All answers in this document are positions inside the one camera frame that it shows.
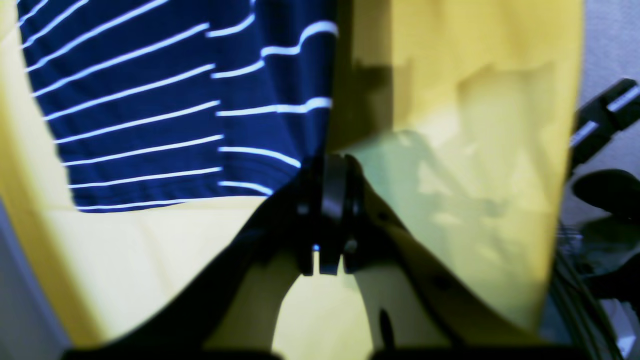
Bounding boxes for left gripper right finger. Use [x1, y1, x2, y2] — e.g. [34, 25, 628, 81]
[320, 154, 570, 360]

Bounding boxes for navy white striped T-shirt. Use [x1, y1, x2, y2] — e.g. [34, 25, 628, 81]
[16, 0, 339, 214]

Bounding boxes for yellow table cloth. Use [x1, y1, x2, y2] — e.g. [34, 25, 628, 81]
[1, 0, 586, 347]

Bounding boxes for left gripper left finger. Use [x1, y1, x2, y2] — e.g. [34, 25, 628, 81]
[62, 156, 326, 360]

